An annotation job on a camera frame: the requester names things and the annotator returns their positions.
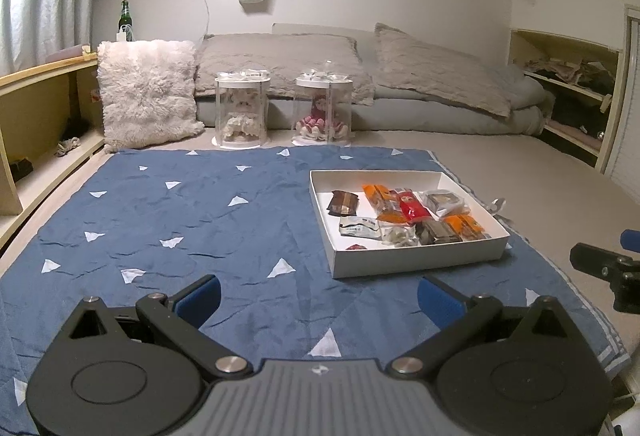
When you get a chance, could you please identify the blue mat with white triangles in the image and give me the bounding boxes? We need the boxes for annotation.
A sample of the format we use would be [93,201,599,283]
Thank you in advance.
[0,147,632,436]

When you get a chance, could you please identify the small dark snack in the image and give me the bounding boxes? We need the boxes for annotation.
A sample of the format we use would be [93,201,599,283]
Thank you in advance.
[414,220,463,246]

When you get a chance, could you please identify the long wooden wall shelf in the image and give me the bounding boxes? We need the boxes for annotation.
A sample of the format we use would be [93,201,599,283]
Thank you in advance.
[0,44,106,249]

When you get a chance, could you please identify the pile of light clothes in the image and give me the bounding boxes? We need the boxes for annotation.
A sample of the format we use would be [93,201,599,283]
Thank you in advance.
[522,56,621,94]

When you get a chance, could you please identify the grey textured pillow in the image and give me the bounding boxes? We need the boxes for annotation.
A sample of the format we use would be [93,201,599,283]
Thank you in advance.
[374,23,526,118]

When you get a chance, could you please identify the clear cylinder with cream doll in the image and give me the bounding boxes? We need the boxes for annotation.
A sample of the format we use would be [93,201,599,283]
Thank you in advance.
[212,71,272,150]

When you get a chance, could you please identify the dark folded clothes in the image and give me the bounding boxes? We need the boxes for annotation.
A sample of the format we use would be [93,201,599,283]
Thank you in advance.
[542,81,608,137]

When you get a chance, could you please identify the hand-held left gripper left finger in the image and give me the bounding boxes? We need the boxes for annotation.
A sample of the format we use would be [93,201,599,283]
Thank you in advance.
[57,275,252,380]

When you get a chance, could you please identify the white cardboard box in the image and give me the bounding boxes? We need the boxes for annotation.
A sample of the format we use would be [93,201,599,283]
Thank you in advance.
[308,169,511,279]

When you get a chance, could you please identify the dark cake packet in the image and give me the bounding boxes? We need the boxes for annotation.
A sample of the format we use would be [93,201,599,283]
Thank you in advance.
[420,189,466,218]

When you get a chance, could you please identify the grey curtain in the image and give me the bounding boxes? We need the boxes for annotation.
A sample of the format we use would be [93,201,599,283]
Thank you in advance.
[0,0,96,77]

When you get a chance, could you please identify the green glass bottle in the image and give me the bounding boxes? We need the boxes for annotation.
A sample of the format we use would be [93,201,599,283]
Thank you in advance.
[118,0,134,42]

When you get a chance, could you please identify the wooden shelf with clothes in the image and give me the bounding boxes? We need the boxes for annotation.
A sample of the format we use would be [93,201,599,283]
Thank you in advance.
[510,29,626,167]

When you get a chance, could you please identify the green white candy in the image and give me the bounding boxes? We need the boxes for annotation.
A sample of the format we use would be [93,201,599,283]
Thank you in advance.
[379,222,420,248]

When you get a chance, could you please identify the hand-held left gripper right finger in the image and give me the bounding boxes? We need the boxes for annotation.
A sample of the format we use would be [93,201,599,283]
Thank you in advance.
[389,276,586,380]

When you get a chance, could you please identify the white fluffy pillow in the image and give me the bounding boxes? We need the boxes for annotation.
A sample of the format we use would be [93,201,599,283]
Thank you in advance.
[96,40,206,153]

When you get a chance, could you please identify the orange snack packet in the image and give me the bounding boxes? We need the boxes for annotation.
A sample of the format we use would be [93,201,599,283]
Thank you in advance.
[442,213,488,242]
[361,183,403,223]

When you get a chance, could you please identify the large grey pillow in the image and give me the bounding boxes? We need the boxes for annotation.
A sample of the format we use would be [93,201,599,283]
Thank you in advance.
[194,34,377,106]

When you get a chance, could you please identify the red snack packet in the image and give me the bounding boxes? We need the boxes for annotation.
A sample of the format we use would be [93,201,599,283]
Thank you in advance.
[392,189,433,223]

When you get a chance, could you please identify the brown chocolate packet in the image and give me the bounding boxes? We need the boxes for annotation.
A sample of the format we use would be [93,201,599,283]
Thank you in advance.
[327,190,360,216]

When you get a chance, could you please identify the clear cylinder with pink doll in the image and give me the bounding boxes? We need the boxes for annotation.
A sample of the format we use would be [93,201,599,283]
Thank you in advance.
[291,60,353,147]

